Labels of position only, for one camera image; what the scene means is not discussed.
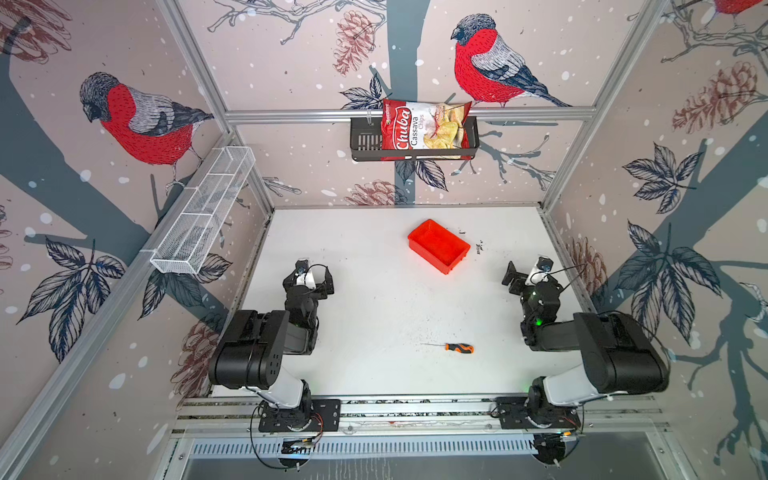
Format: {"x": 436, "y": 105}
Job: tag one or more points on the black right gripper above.
{"x": 518, "y": 282}

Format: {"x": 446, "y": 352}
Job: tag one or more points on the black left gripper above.
{"x": 319, "y": 289}

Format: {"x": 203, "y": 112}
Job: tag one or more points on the orange black handled screwdriver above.
{"x": 461, "y": 348}

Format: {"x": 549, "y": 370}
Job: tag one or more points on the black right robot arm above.
{"x": 616, "y": 356}

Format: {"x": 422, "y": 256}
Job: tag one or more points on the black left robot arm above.
{"x": 250, "y": 353}

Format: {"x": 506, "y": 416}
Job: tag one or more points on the red plastic bin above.
{"x": 438, "y": 246}

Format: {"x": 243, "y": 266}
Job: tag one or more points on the small dark screws on table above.
{"x": 479, "y": 245}

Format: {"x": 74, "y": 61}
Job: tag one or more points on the red cassava chips bag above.
{"x": 441, "y": 124}

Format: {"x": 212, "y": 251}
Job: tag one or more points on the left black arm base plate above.
{"x": 319, "y": 415}

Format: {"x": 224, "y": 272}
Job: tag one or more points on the white wire mesh shelf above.
{"x": 190, "y": 239}

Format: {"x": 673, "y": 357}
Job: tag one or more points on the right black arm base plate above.
{"x": 520, "y": 413}

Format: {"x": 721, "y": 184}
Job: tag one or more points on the black wall basket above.
{"x": 369, "y": 143}

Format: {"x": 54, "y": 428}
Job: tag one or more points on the aluminium front rail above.
{"x": 425, "y": 414}

